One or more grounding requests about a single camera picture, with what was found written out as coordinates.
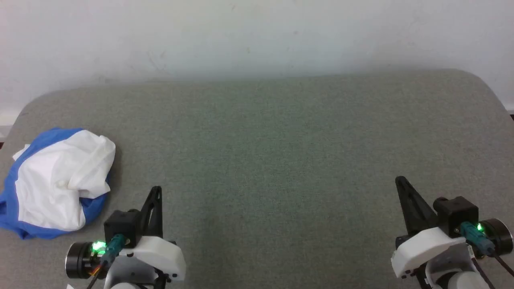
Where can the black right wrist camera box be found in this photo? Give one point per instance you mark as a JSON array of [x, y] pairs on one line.
[[455, 212]]

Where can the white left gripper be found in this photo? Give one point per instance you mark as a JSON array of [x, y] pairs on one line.
[[160, 253]]

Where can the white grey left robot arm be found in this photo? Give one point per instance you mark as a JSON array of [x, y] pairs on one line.
[[124, 277]]

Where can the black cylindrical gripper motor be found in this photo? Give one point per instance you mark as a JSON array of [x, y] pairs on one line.
[[80, 261], [500, 235]]

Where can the grey fabric cushion surface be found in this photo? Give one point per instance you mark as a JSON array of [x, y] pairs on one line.
[[257, 160]]

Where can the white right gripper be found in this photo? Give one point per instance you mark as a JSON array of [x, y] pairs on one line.
[[421, 249]]

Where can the black cylindrical right gripper motor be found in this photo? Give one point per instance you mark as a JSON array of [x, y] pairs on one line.
[[500, 235]]

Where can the blue and white shirt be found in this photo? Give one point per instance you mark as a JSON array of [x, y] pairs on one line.
[[52, 180]]

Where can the black cylindrical left gripper motor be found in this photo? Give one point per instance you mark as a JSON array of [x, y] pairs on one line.
[[80, 261]]

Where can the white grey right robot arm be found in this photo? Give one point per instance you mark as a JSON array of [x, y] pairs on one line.
[[453, 273]]

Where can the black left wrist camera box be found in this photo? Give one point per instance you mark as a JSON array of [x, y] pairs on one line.
[[120, 224]]

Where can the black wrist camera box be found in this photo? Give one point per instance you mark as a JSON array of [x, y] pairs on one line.
[[455, 212], [120, 224]]

